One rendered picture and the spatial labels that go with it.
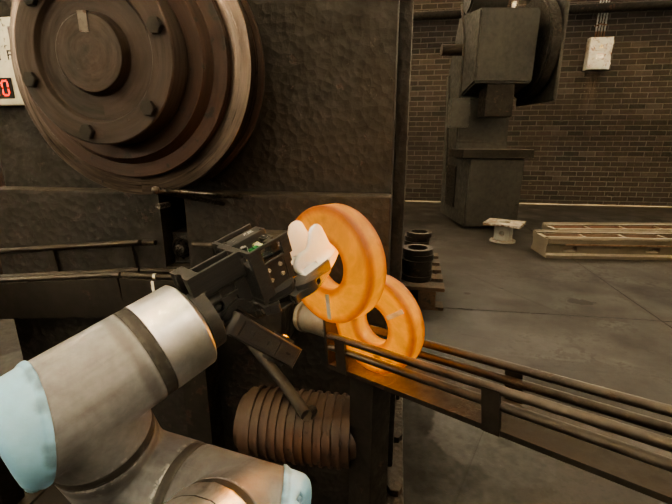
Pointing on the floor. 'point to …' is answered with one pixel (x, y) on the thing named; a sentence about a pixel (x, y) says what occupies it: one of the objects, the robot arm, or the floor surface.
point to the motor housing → (295, 429)
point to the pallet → (422, 269)
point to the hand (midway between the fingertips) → (332, 249)
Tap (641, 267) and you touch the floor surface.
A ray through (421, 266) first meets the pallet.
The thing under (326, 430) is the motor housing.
